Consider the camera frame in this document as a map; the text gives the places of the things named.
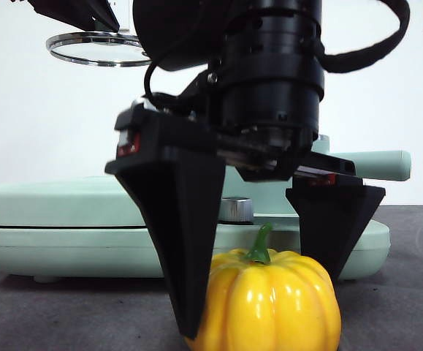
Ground silver control knob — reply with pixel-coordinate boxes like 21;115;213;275
221;196;254;223

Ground black sleeved right arm cable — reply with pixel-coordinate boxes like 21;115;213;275
316;0;411;74

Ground glass lid with green knob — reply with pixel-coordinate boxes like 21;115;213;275
45;31;153;69

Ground mint green handled pot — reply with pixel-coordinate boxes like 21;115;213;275
218;134;412;220

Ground white wall socket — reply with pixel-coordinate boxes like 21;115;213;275
105;0;134;32

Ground mint green breakfast machine base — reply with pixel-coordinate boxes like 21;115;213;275
0;199;391;284

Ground yellow toy pumpkin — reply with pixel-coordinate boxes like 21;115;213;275
184;223;343;351

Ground mint green griddle cover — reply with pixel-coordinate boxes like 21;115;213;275
0;176;150;228

